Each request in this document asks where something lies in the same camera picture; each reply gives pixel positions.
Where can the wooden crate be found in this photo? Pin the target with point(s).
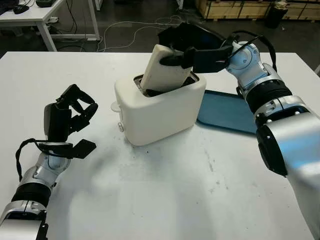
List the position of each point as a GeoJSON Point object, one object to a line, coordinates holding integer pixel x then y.
{"type": "Point", "coordinates": [225, 10]}

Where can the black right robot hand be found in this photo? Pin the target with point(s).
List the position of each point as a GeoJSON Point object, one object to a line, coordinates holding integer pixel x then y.
{"type": "Point", "coordinates": [195, 35]}

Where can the white bread slice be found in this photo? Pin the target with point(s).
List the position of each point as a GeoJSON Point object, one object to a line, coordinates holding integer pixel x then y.
{"type": "Point", "coordinates": [165, 77]}

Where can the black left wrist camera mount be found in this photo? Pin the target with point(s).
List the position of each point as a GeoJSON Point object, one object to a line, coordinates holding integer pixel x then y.
{"type": "Point", "coordinates": [83, 148]}

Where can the blue plastic tray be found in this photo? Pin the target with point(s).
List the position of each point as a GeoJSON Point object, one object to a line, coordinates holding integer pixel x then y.
{"type": "Point", "coordinates": [225, 112]}

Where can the black computer mouse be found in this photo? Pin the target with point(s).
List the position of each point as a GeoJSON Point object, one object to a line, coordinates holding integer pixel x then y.
{"type": "Point", "coordinates": [21, 9]}

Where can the cream white two-slot toaster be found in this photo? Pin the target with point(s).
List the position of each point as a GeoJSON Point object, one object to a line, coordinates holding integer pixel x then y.
{"type": "Point", "coordinates": [162, 117]}

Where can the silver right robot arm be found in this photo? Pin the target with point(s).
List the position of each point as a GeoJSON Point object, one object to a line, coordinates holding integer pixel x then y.
{"type": "Point", "coordinates": [287, 135]}

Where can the white power strip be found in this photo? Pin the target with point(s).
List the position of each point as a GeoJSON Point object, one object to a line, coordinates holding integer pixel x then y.
{"type": "Point", "coordinates": [53, 20]}

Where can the white office desk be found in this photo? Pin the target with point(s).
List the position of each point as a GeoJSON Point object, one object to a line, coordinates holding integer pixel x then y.
{"type": "Point", "coordinates": [37, 15]}

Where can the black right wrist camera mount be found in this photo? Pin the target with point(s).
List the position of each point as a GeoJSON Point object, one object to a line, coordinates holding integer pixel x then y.
{"type": "Point", "coordinates": [210, 60]}

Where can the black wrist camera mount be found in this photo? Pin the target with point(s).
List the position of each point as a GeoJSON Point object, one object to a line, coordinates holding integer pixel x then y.
{"type": "Point", "coordinates": [210, 60]}
{"type": "Point", "coordinates": [83, 148]}

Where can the silver toaster knob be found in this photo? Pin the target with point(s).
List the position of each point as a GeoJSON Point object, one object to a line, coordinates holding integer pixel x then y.
{"type": "Point", "coordinates": [121, 127]}

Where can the black device case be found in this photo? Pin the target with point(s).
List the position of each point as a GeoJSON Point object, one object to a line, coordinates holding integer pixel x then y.
{"type": "Point", "coordinates": [46, 2]}

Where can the black keyboard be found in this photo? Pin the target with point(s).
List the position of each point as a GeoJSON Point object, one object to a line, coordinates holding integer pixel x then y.
{"type": "Point", "coordinates": [6, 7]}

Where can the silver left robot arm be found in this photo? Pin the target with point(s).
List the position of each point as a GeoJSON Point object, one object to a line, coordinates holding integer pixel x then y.
{"type": "Point", "coordinates": [30, 180]}

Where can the black trash bin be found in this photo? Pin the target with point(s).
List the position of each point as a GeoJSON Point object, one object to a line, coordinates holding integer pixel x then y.
{"type": "Point", "coordinates": [273, 16]}

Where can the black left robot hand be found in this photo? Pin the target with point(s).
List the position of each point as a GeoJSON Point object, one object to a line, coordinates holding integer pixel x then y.
{"type": "Point", "coordinates": [57, 122]}

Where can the white toaster lever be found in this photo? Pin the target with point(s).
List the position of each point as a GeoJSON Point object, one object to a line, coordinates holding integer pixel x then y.
{"type": "Point", "coordinates": [115, 107]}

